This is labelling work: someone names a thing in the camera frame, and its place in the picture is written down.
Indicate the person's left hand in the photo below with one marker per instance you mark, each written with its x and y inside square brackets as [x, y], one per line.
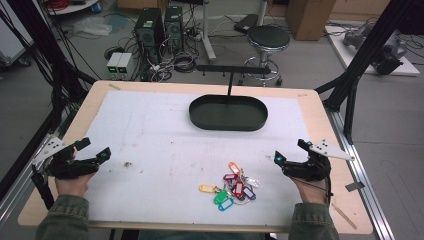
[71, 187]

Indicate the brown tape strip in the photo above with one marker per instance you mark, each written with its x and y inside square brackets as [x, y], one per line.
[344, 216]

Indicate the aluminium rail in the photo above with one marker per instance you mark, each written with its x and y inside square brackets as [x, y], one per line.
[20, 196]
[361, 186]

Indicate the white bench power supply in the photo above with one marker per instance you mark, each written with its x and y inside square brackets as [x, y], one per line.
[113, 66]
[124, 66]

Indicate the black oval tray hook stand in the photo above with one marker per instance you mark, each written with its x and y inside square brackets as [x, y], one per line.
[228, 113]

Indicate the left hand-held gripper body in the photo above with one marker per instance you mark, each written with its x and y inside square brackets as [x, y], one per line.
[63, 168]

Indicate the pile of coloured key tags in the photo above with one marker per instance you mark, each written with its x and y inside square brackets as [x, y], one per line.
[235, 188]

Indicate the white desk leg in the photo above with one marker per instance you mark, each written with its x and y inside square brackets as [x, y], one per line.
[207, 31]

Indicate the black round stool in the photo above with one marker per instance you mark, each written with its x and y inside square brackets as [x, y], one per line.
[268, 38]

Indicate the person's right hand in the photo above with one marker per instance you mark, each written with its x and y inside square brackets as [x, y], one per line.
[311, 191]

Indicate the small tape piece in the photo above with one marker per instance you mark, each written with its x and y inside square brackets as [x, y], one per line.
[114, 86]

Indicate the white table mat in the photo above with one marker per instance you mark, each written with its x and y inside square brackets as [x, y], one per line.
[160, 160]

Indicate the flat black case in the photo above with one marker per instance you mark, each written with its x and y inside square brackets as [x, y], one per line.
[246, 23]

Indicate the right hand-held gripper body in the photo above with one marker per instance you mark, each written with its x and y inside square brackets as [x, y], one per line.
[308, 170]

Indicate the grey tape piece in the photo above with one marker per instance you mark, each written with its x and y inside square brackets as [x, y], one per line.
[354, 186]

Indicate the white floor board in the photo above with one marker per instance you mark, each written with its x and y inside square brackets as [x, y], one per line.
[346, 55]

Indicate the large black computer tower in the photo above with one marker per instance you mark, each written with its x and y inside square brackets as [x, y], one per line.
[149, 35]

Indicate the small black computer tower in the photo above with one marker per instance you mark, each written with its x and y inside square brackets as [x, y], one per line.
[174, 28]

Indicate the grey robot equipment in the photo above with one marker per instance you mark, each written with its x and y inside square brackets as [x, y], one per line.
[386, 50]

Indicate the clear plastic bag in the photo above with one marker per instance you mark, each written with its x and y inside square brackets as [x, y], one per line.
[93, 26]

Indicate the round white table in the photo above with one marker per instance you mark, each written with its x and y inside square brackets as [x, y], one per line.
[73, 7]

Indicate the black metal frame strut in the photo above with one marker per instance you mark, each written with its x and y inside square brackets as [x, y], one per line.
[366, 53]
[36, 36]

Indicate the brown cardboard box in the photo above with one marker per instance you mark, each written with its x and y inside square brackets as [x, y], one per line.
[310, 18]

